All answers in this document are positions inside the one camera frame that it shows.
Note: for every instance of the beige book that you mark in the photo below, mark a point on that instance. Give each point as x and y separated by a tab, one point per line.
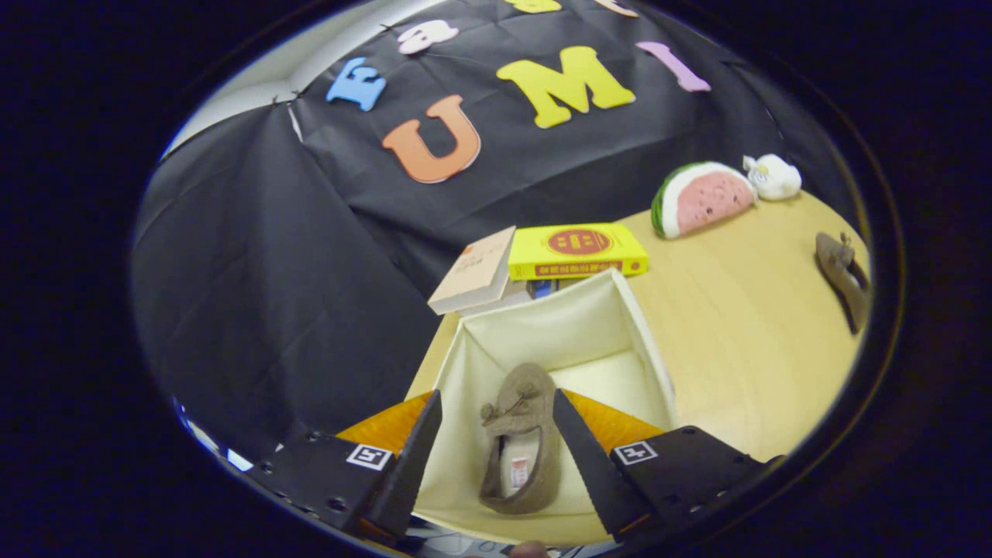
473	271

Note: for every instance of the white book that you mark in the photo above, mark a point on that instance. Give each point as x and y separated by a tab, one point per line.
511	296

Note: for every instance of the blue book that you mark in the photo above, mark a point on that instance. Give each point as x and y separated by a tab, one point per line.
542	287

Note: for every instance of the yellow book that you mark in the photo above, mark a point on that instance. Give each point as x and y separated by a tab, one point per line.
577	244

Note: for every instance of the cream fabric storage box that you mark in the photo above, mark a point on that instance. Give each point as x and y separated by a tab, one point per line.
558	333

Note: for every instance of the white plush toy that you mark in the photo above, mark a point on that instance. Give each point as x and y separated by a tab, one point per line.
775	178

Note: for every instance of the watermelon slice plush toy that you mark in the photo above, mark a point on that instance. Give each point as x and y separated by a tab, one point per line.
705	201

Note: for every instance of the brown fuzzy shoe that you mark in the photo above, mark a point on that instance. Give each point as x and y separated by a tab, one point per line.
527	387
835	267

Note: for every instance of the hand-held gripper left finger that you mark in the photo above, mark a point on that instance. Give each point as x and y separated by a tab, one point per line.
403	473

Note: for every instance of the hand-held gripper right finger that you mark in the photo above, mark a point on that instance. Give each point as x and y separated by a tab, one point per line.
593	465

